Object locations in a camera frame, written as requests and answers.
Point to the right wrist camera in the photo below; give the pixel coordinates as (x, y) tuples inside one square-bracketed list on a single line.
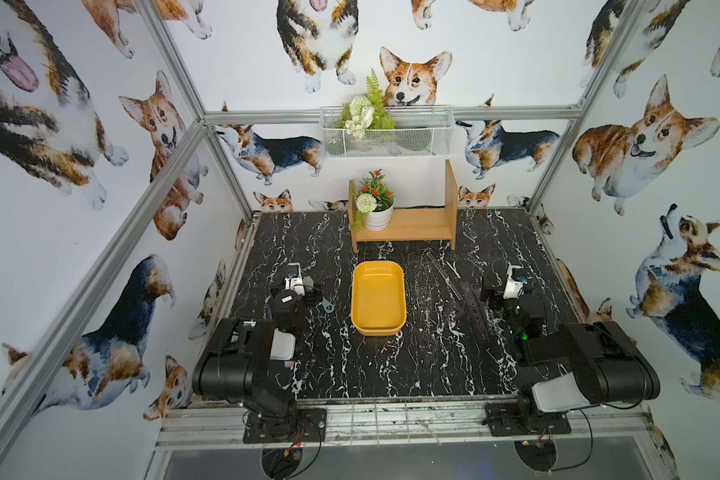
[(514, 286)]

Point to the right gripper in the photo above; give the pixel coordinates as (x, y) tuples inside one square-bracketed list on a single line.
[(495, 297)]

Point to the green fern white flowers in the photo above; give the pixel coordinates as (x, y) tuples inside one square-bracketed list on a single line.
[(366, 113)]

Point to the clear plastic ruler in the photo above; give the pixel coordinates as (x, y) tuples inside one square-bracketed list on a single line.
[(453, 290)]

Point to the potted flower plant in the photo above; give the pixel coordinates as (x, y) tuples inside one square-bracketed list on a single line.
[(373, 202)]

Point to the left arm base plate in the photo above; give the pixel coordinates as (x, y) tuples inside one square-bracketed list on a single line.
[(304, 424)]

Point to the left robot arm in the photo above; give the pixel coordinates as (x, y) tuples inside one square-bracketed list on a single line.
[(235, 366)]

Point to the wooden shelf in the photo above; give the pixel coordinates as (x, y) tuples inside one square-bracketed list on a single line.
[(419, 224)]

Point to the yellow storage box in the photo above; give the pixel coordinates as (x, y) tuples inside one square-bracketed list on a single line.
[(378, 307)]

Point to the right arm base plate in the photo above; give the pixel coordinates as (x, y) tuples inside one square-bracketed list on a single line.
[(505, 420)]

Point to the white wire basket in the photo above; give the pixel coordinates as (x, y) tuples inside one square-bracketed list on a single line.
[(417, 132)]

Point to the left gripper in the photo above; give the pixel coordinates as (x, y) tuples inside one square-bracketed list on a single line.
[(311, 294)]

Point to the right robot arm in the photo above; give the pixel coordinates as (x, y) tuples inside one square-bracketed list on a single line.
[(604, 367)]

